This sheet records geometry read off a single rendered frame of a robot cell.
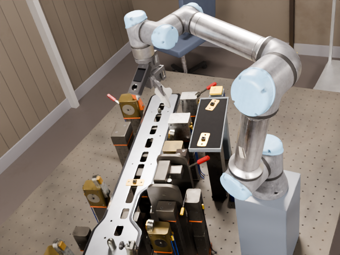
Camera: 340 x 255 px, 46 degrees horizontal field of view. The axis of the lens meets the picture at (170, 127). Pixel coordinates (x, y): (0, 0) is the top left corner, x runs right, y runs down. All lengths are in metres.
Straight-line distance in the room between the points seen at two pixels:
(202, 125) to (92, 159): 0.94
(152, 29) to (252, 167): 0.53
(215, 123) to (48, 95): 2.64
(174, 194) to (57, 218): 0.91
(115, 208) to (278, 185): 0.70
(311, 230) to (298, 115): 0.84
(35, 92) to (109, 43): 1.21
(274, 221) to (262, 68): 0.71
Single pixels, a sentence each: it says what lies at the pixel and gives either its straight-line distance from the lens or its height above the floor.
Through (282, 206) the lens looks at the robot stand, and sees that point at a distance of 1.55.
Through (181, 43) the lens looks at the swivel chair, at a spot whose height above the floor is 0.54.
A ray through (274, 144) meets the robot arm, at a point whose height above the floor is 1.33.
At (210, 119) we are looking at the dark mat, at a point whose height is 1.16.
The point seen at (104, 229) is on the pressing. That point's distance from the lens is 1.74.
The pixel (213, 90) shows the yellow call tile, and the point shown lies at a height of 1.16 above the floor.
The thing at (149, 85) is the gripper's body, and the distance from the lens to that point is 1.45.
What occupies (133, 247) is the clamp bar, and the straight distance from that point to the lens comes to 1.38.
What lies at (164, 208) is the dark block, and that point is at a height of 1.12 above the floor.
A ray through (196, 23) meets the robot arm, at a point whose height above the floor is 1.75.
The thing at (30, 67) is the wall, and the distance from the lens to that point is 4.02.
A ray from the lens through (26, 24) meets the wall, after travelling 3.97.
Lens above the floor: 2.30
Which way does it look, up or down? 38 degrees down
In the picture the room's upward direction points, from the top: 13 degrees counter-clockwise
